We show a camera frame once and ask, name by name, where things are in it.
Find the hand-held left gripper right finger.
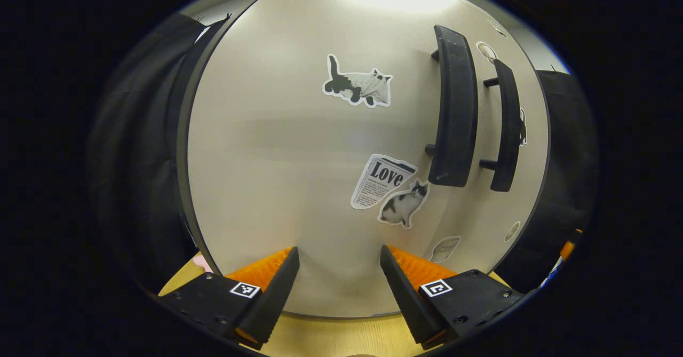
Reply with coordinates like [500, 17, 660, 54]
[380, 245, 526, 347]

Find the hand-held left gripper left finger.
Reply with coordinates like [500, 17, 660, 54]
[160, 247, 300, 350]

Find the white cabinet door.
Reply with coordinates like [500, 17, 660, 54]
[176, 0, 489, 319]
[470, 5, 551, 275]

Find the black door handle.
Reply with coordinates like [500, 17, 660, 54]
[424, 25, 479, 188]
[479, 58, 522, 193]

